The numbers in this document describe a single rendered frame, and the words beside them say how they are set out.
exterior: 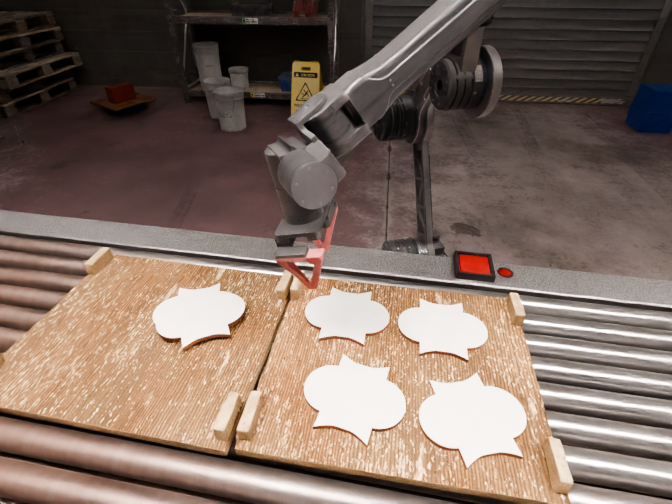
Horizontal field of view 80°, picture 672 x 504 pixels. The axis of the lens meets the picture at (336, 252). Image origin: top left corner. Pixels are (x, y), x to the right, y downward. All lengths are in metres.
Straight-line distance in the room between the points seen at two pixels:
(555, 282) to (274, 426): 0.61
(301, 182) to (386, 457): 0.36
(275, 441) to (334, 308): 0.25
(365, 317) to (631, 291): 0.54
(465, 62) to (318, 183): 0.87
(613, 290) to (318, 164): 0.68
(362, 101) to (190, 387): 0.47
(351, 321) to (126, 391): 0.36
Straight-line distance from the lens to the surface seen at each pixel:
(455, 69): 1.28
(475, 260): 0.89
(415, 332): 0.69
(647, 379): 0.81
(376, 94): 0.54
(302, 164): 0.46
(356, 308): 0.71
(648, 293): 0.99
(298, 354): 0.66
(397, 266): 0.86
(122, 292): 0.85
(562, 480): 0.59
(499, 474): 0.59
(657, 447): 0.74
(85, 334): 0.80
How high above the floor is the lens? 1.45
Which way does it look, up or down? 37 degrees down
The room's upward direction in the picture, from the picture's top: straight up
